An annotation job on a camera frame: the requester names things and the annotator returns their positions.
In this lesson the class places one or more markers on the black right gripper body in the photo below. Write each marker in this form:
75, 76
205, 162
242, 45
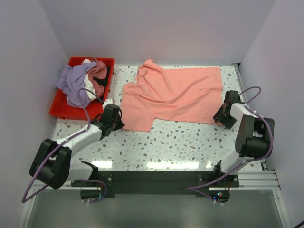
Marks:
226, 120

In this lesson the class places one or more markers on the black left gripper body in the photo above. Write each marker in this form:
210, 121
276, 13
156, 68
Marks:
117, 124

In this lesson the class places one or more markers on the salmon pink t shirt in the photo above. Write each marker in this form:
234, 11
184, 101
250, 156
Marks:
184, 95

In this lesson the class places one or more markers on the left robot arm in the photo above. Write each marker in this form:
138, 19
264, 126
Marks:
53, 165

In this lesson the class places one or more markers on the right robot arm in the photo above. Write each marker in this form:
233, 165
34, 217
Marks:
254, 141

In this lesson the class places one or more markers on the black t shirt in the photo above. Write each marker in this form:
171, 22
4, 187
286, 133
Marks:
100, 85

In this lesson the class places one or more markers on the white t shirt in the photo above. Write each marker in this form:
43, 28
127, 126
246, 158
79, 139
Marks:
89, 87

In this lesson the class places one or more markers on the dusty rose t shirt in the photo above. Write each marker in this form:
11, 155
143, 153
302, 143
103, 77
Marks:
99, 70

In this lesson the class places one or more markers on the red plastic bin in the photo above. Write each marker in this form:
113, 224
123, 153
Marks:
61, 109

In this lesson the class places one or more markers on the lavender t shirt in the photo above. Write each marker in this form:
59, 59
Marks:
71, 81

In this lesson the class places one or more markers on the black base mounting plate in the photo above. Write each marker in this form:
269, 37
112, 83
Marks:
108, 184

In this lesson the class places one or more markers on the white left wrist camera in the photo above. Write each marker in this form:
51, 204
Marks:
108, 101

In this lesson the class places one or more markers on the aluminium frame rail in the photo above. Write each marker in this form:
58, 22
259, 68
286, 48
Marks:
170, 146

